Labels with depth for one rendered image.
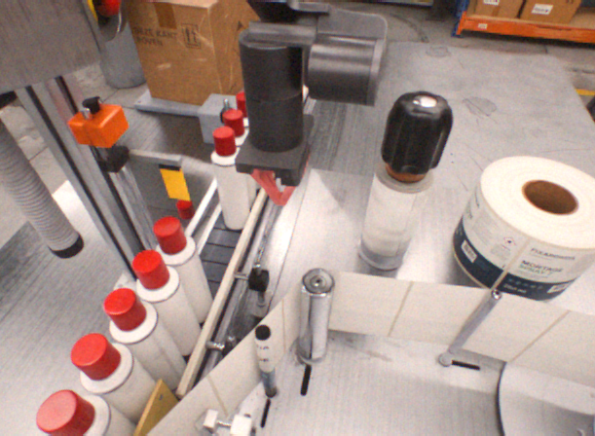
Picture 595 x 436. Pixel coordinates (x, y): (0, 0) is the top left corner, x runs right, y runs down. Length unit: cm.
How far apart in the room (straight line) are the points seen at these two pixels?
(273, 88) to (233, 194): 33
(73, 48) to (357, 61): 21
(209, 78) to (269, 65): 75
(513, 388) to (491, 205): 26
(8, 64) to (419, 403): 56
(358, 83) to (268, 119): 9
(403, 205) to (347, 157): 43
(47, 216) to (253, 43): 27
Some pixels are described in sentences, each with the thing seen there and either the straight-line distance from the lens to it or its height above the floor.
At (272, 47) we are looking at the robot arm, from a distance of 33.
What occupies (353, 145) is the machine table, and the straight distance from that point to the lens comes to 100.
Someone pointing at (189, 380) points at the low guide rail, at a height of 91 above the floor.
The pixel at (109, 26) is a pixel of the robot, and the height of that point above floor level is 108.
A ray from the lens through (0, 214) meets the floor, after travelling 249.
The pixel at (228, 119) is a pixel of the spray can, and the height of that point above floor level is 108.
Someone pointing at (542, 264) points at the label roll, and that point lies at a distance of 64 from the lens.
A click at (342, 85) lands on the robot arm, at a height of 126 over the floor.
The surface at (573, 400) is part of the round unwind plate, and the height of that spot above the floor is 89.
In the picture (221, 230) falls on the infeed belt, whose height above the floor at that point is 88.
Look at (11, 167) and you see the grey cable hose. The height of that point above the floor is 120.
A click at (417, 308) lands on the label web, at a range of 49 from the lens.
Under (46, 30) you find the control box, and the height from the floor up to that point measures 132.
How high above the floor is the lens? 141
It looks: 48 degrees down
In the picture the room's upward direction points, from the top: straight up
